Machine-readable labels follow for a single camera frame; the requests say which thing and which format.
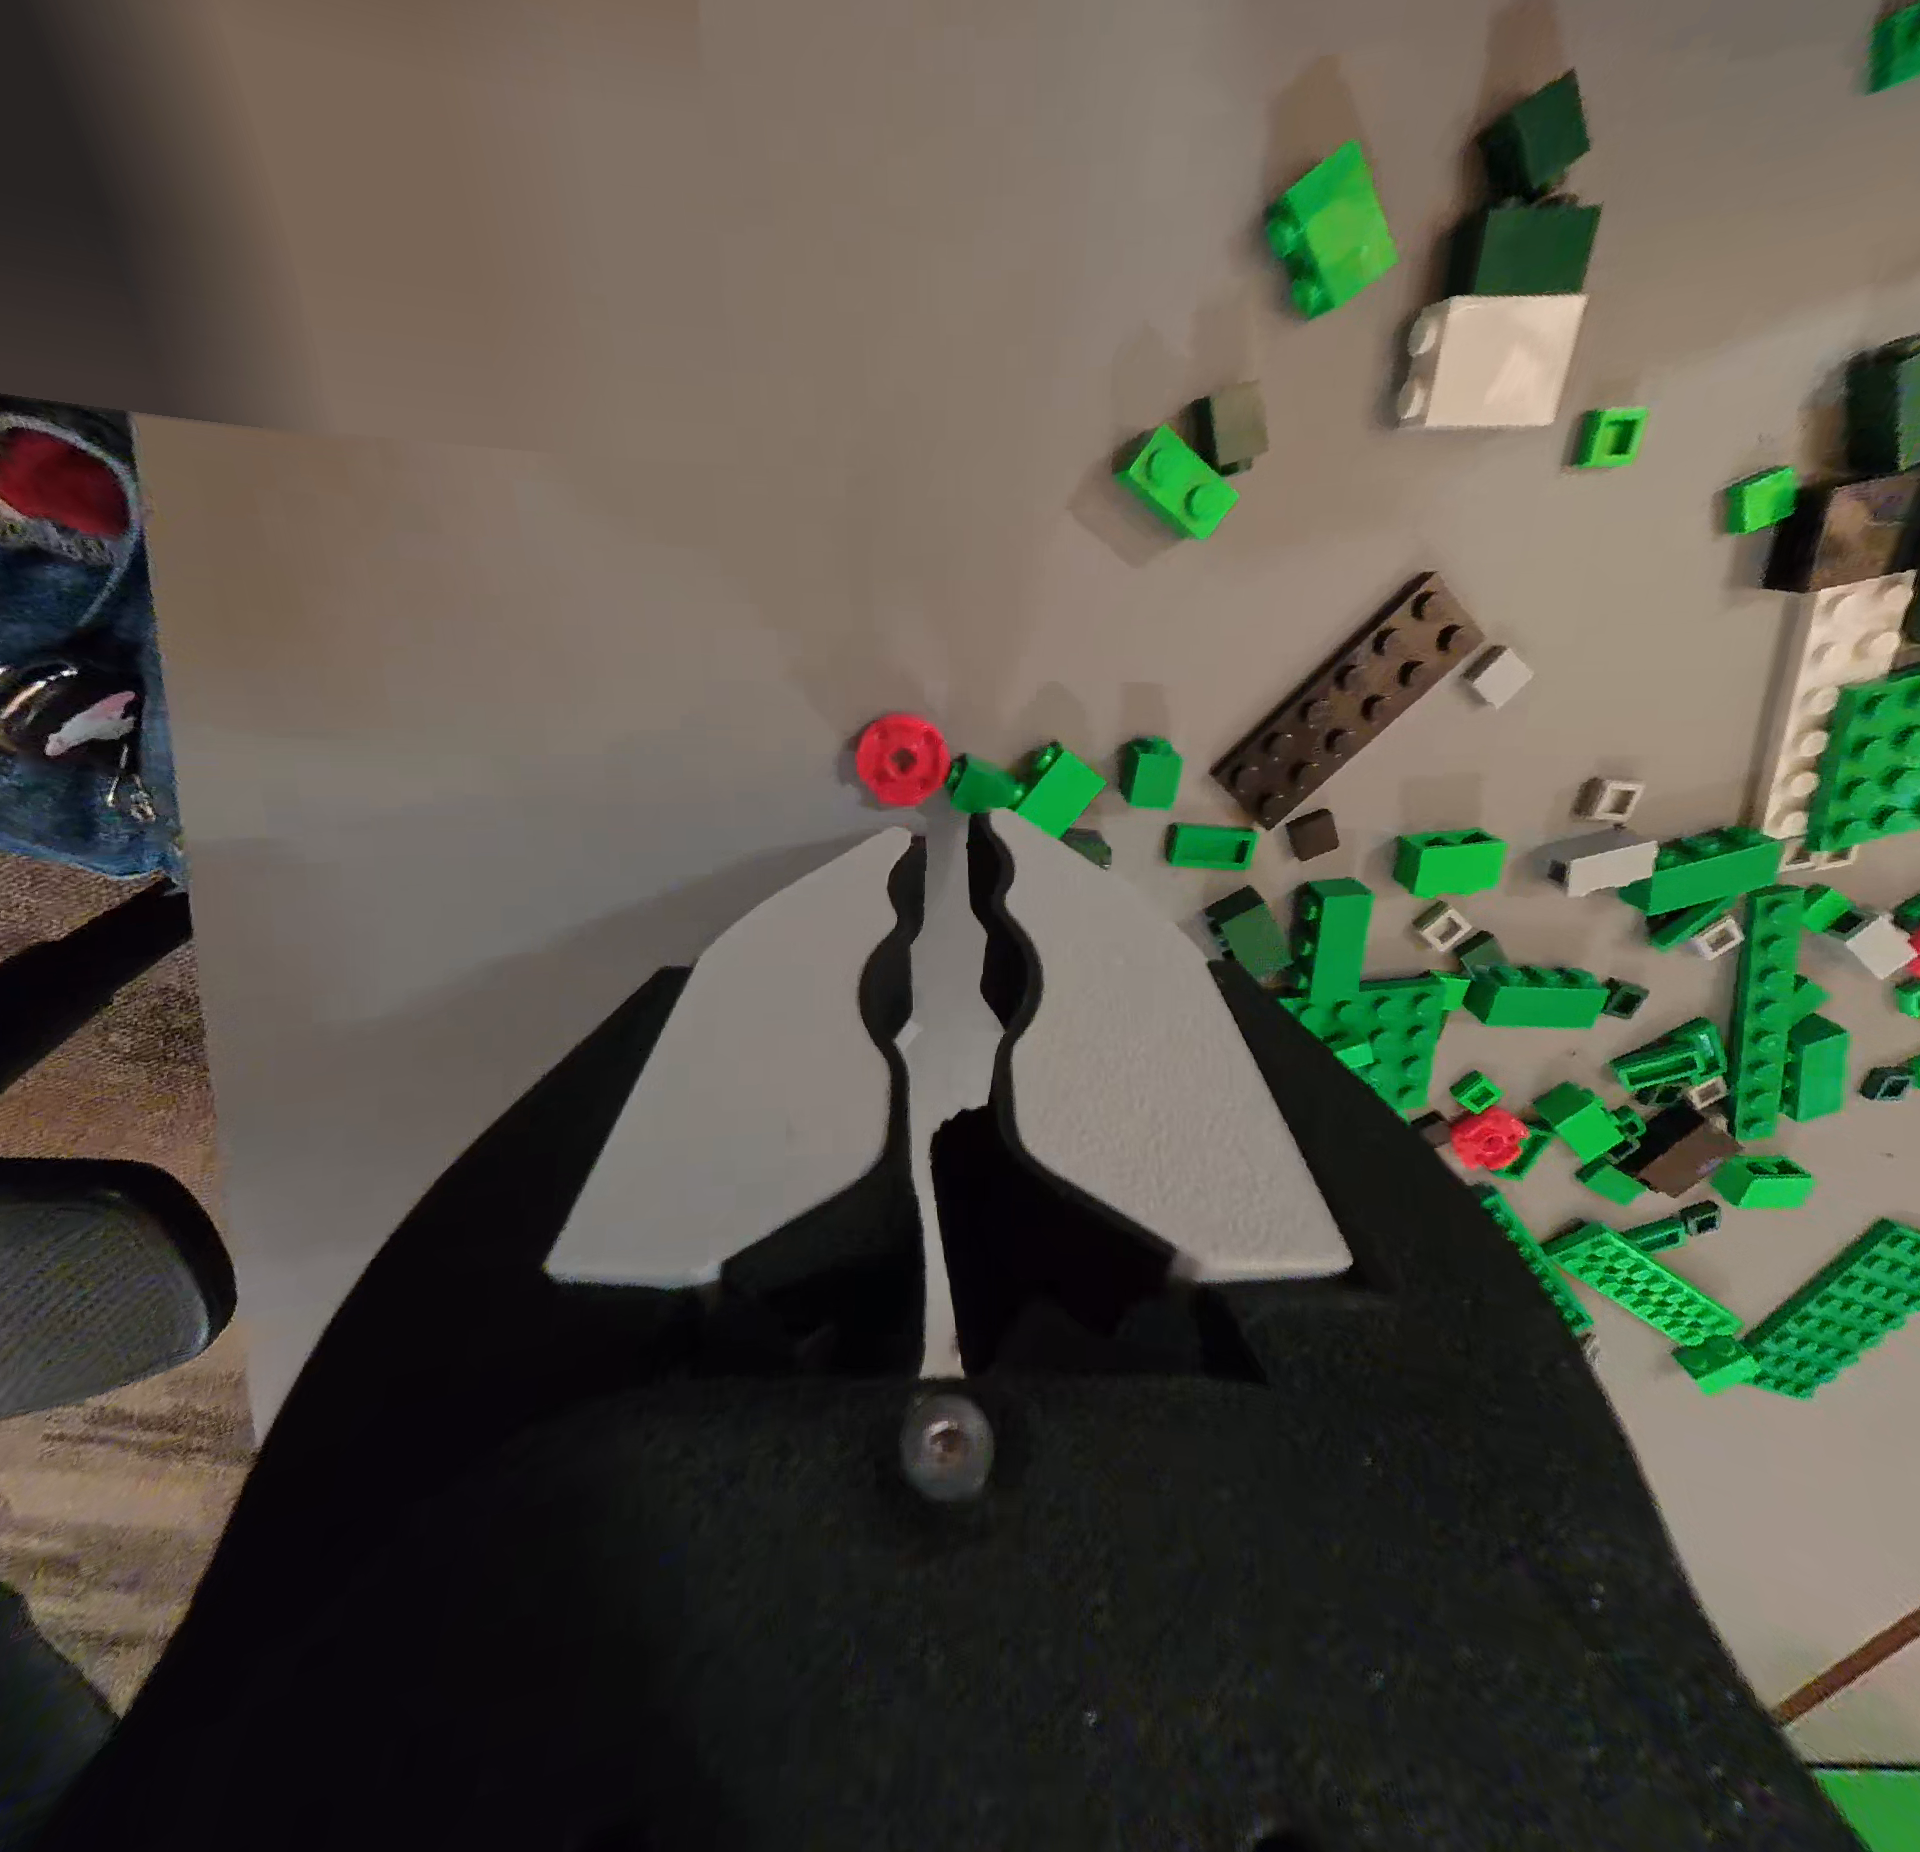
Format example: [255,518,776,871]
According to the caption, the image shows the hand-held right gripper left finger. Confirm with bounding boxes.
[543,827,927,1377]

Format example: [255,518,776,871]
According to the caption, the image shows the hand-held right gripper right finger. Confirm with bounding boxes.
[931,811,1355,1377]

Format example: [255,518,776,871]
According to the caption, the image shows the grey desk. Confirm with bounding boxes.
[131,0,1920,1719]

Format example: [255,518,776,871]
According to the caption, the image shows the thin green plate with holes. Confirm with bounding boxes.
[1477,1184,1596,1337]

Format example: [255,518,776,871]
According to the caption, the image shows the long black plate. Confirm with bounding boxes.
[1207,572,1488,832]

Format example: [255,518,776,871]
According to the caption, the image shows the green brick with holes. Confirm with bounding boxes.
[1544,1215,1746,1351]

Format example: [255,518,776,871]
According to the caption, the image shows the brown printed brick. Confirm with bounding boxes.
[1635,1108,1740,1196]

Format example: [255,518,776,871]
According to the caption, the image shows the long green plate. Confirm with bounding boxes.
[1725,885,1809,1143]

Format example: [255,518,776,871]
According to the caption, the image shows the black mesh office chair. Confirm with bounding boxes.
[0,885,243,1756]

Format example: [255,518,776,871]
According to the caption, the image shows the large green studded plate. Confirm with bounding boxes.
[1747,1220,1920,1401]

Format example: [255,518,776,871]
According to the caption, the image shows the person's leg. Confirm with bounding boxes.
[0,397,189,892]

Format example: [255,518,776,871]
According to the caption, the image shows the keys on carabiner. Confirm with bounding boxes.
[0,659,151,819]

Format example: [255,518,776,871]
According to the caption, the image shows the white plate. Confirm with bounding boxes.
[1758,568,1920,839]

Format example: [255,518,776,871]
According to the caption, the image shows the white brick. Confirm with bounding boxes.
[1391,292,1589,432]

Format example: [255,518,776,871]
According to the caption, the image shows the heap of green toy bricks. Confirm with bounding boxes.
[945,7,1920,1396]

